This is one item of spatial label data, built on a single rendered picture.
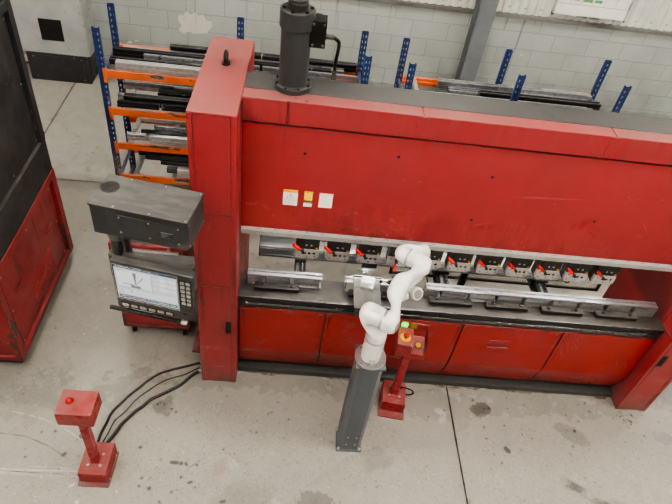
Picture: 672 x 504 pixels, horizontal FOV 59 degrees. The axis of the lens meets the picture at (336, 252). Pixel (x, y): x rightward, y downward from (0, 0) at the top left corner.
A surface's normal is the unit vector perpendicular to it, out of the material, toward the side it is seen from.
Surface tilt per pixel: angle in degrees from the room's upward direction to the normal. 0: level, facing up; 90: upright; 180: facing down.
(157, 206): 1
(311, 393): 0
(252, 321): 90
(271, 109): 90
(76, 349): 0
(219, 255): 90
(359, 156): 90
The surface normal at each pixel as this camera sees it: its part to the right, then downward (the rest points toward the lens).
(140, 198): 0.12, -0.71
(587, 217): 0.00, 0.69
